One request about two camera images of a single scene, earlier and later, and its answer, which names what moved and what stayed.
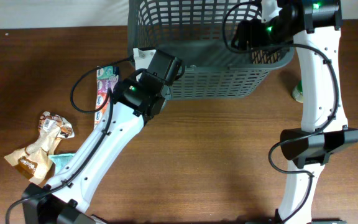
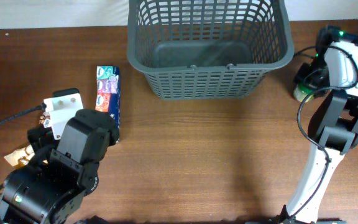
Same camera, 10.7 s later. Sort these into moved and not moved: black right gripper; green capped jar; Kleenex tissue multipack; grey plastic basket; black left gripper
Moved: black left gripper; black right gripper
Not moved: green capped jar; grey plastic basket; Kleenex tissue multipack
